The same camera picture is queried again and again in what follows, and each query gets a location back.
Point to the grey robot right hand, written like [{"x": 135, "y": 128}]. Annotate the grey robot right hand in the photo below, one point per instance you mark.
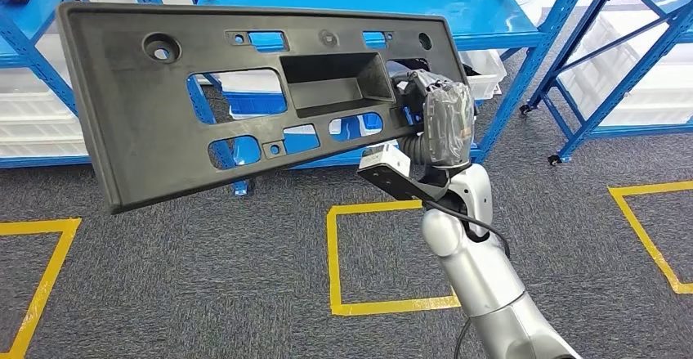
[{"x": 449, "y": 123}]

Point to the black plastic mounting plate part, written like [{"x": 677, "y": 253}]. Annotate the black plastic mounting plate part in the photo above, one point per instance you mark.
[{"x": 135, "y": 129}]

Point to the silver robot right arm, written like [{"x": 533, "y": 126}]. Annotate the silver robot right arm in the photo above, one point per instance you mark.
[{"x": 476, "y": 270}]

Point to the yellow floor tape square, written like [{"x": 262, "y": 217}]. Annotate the yellow floor tape square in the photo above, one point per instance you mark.
[
  {"x": 649, "y": 189},
  {"x": 390, "y": 306},
  {"x": 38, "y": 226}
]

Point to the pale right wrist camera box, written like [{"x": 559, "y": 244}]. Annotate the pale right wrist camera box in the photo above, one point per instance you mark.
[{"x": 387, "y": 160}]

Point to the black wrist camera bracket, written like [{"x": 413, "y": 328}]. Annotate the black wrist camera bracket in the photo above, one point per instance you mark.
[{"x": 390, "y": 180}]

